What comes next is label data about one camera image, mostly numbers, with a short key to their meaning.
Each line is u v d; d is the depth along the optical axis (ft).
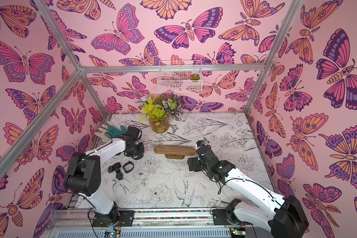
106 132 3.52
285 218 1.26
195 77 3.02
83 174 1.55
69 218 2.49
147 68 3.03
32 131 2.05
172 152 2.96
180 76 3.13
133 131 2.61
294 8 2.26
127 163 3.02
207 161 1.95
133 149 2.60
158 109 3.19
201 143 2.35
